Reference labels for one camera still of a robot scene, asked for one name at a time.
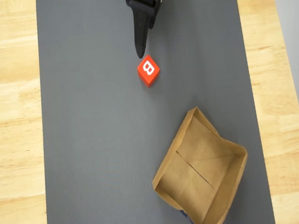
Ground brown paper box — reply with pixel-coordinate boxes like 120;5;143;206
143;101;257;224

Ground dark grey mat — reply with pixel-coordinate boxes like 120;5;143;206
17;0;276;224

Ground red cube with white letter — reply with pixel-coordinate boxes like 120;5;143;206
135;53;163;89

